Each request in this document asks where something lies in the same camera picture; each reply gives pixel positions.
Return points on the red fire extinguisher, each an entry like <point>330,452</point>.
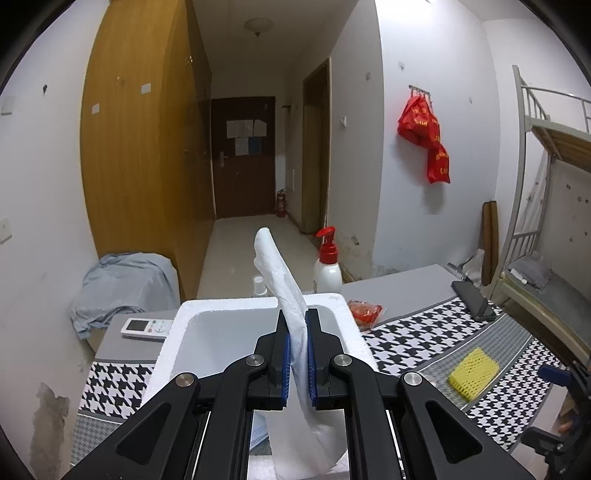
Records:
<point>281,205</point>

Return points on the red snack packet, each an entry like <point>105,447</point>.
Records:
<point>364,314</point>

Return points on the black flat case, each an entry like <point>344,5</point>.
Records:
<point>473,302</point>

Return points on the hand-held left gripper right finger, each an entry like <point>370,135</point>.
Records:
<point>311,369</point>

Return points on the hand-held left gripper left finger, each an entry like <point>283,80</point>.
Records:
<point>285,369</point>

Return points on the white wall plate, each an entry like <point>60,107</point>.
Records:
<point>8,105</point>

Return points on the grey folded cloth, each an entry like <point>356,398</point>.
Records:
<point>535,272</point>

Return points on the white bed curtain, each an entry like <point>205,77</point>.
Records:
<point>568,207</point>

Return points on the yellow foam net sleeve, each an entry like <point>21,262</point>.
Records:
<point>473,374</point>

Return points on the metal bunk bed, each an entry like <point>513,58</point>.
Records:
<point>561,143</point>

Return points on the blue paper sheet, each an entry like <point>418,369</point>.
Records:
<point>254,146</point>

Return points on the white red pump bottle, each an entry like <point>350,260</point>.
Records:
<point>328,274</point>

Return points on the large white paper sheet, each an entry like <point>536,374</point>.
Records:
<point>239,128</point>

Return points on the white wall socket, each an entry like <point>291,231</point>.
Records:
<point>4,230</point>

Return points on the white foam box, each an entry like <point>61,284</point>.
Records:
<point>168,355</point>

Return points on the wooden wardrobe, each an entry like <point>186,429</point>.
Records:
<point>134,184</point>

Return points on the white paper tissue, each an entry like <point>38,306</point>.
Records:
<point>281,277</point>

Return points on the dark brown door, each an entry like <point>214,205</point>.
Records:
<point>240,189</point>

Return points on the grey blue cloth pile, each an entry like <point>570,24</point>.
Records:
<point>124,286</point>

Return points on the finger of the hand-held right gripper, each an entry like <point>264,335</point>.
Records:
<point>554,374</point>

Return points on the houndstooth table cloth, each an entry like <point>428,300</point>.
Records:
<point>415,341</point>

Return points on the wooden side doorway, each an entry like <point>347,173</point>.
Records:
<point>316,152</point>

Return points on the metal wall hook rack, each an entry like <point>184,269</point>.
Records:
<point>421,91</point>

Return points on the ceiling lamp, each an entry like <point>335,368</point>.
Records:
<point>259,25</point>

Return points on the red printed plastic bag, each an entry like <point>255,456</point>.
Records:
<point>422,124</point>

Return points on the white remote control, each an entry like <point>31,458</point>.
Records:
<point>147,327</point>

